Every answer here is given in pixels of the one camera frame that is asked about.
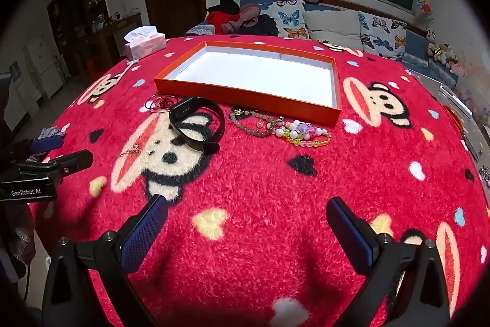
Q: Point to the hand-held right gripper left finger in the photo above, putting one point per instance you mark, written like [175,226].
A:
[143,235]

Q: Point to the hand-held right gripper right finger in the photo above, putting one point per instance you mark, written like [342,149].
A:
[350,235]

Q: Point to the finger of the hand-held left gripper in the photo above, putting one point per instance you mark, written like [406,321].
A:
[46,144]
[74,160]

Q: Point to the black smart band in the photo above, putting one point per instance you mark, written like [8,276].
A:
[180,110]

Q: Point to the orange shallow box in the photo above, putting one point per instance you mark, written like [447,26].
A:
[249,76]

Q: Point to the person's left forearm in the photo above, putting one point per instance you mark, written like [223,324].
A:
[21,235]

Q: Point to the white cabinet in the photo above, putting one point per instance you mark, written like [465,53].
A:
[42,62]

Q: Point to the red monkey print blanket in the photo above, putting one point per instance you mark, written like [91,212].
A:
[249,177]

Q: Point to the wooden side table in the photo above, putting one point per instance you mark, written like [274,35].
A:
[115,28]

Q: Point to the pink tissue box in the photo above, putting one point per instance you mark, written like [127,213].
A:
[145,45]

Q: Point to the dark display cabinet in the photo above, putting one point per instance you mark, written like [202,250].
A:
[76,5]

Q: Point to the scattered small metal parts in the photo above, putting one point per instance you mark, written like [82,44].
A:
[485,174]

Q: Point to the grey table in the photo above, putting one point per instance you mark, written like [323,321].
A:
[474,143]

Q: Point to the orange tool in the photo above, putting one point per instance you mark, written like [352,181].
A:
[455,120]

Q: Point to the white flat object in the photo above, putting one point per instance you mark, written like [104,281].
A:
[455,101]

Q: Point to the grey patterned throw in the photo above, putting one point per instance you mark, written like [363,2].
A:
[201,29]

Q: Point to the pink plush toy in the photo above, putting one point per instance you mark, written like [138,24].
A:
[457,68]

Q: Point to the butterfly print pillow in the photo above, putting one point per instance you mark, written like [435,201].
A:
[382,36]
[289,18]

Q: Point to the plush toy with yellow vest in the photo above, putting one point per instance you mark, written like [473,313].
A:
[440,53]

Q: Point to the red garment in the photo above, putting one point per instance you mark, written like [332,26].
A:
[222,20]

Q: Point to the beige pillow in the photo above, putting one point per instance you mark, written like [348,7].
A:
[333,26]

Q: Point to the panda plush toy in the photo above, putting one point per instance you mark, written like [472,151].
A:
[431,36]

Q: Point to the black garment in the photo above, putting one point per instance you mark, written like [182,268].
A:
[226,5]

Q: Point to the black backpack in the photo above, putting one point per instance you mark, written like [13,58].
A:
[264,26]

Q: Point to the pink garment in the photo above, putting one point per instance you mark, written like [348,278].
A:
[249,13]

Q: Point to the blue sofa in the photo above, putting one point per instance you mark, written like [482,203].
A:
[331,7]

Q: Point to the colorful flower toy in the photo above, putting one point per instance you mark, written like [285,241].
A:
[424,7]

